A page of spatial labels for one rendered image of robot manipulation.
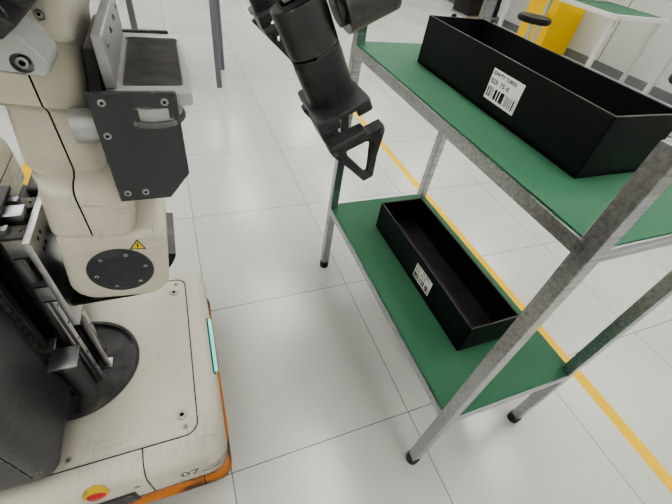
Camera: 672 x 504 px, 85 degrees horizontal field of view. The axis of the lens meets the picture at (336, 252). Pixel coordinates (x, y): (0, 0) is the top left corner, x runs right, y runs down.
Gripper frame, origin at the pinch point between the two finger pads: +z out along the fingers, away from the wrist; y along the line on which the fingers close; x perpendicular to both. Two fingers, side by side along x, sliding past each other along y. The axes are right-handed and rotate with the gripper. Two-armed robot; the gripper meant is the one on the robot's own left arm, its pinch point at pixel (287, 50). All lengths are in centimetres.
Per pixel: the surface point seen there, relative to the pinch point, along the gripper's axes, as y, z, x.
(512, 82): -27.1, 16.6, -34.6
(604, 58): 279, 303, -426
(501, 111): -27.2, 21.6, -31.9
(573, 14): 339, 260, -427
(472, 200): 59, 150, -77
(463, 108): -20.4, 21.3, -27.5
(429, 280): -24, 70, -8
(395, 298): -22, 73, 4
